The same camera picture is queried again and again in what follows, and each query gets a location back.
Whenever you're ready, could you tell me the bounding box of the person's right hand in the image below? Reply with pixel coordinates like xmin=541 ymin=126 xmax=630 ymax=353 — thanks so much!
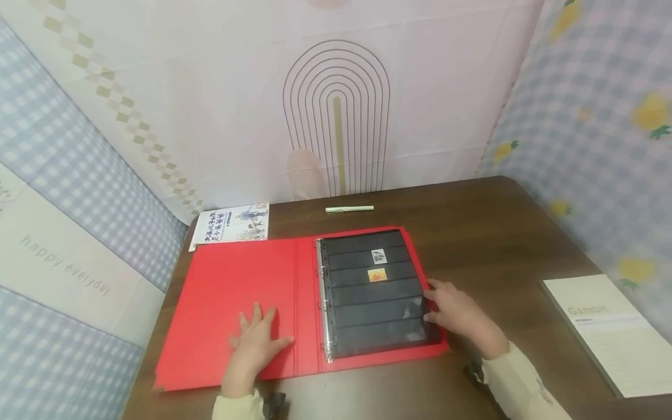
xmin=422 ymin=278 xmax=510 ymax=360

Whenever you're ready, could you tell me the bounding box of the person's left hand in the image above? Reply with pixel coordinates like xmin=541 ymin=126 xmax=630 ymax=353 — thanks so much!
xmin=220 ymin=302 xmax=295 ymax=400

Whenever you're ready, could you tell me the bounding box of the red ring binder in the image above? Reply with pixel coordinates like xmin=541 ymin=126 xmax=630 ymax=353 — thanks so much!
xmin=152 ymin=226 xmax=452 ymax=393

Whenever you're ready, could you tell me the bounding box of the black stamp album page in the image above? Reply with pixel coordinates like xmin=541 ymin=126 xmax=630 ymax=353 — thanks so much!
xmin=316 ymin=229 xmax=443 ymax=360

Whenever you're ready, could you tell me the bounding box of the person's right forearm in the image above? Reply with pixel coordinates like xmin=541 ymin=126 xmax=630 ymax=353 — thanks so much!
xmin=479 ymin=341 xmax=574 ymax=420

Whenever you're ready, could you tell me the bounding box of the person's left forearm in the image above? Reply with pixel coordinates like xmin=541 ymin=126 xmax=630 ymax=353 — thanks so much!
xmin=211 ymin=387 xmax=267 ymax=420

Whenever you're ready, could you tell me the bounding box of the black wrist band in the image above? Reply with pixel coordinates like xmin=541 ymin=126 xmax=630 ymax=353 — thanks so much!
xmin=264 ymin=392 xmax=288 ymax=418

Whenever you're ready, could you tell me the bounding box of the white illustrated booklet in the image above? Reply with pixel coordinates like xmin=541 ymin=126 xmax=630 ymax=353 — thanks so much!
xmin=188 ymin=202 xmax=270 ymax=253

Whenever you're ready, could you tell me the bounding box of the white book with green spine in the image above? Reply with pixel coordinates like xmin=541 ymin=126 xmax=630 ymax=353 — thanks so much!
xmin=539 ymin=274 xmax=672 ymax=400

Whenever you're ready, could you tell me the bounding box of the metal binder ring mechanism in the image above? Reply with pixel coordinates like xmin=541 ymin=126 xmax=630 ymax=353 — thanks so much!
xmin=314 ymin=237 xmax=336 ymax=364

